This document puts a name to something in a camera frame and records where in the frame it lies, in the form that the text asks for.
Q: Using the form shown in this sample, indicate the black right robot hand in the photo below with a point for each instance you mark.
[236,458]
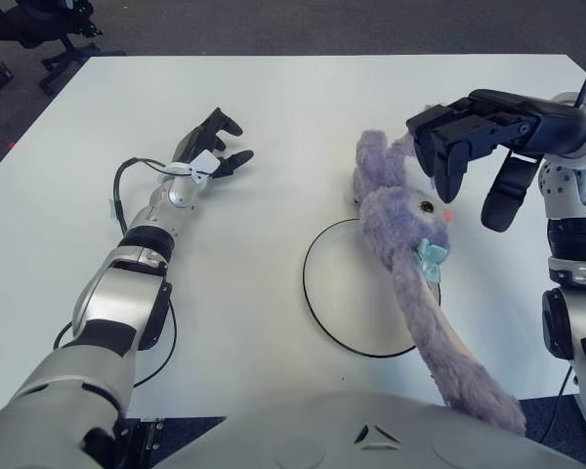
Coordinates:
[542,127]

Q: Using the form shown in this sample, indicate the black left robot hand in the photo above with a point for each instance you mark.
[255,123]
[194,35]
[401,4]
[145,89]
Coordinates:
[190,144]

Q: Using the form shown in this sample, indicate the purple plush bunny doll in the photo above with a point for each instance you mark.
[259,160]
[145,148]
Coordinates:
[400,215]

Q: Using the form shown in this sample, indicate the white plate black rim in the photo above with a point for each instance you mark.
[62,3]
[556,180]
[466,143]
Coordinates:
[351,293]

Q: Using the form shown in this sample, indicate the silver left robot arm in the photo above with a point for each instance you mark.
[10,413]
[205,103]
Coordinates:
[122,298]

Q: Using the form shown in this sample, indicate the white table leg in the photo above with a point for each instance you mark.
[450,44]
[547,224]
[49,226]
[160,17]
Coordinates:
[580,405]

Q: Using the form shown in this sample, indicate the silver robot torso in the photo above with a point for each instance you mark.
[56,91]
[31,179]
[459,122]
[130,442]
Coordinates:
[322,439]

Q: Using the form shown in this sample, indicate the black table bracket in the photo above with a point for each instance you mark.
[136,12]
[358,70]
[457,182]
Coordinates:
[154,432]

